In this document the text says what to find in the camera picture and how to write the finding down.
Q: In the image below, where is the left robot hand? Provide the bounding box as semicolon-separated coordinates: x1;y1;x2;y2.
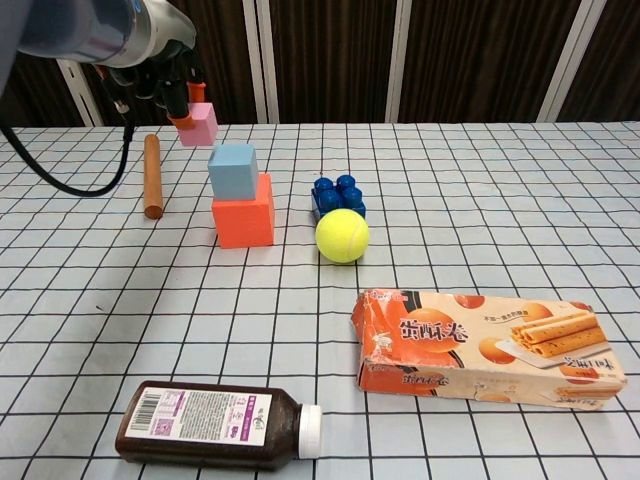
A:
97;0;207;131

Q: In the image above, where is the small pink foam cube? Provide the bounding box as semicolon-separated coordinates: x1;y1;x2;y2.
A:
176;101;219;148

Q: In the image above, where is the medium blue foam cube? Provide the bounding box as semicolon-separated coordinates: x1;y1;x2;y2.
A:
206;143;260;201

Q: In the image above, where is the wooden rolling pin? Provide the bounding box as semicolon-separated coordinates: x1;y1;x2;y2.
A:
143;133;166;221

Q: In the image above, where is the large orange foam cube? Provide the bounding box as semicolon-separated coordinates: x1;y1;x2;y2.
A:
211;172;276;250

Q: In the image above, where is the blue studded toy brick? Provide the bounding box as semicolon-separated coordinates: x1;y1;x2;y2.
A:
310;173;368;222

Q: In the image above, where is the yellow tennis ball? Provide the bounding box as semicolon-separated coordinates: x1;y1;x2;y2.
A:
314;208;371;265

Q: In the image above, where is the light blue checkered tablecloth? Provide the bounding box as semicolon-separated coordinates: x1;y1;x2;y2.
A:
0;119;640;480

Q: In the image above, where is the brown bottle white cap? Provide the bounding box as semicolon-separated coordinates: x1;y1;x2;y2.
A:
114;379;324;473

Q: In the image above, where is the orange egg roll box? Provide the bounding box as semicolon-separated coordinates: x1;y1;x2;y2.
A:
350;288;628;413

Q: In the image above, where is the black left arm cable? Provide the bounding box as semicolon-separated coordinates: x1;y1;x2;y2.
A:
0;97;136;198

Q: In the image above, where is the dark screen white frame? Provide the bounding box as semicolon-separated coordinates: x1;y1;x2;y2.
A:
0;0;640;130

